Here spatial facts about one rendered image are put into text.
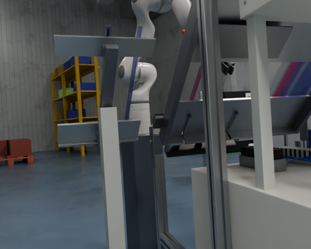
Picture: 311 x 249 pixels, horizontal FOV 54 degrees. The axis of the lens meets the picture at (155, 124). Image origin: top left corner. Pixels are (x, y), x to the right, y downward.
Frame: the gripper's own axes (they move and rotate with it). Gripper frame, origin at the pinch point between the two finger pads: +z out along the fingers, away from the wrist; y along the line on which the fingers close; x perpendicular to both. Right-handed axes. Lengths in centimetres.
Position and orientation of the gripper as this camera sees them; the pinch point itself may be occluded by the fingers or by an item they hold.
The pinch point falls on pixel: (227, 68)
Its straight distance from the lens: 118.8
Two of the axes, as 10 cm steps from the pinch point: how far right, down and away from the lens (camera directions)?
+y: 9.5, -0.6, 3.0
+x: -1.2, 8.3, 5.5
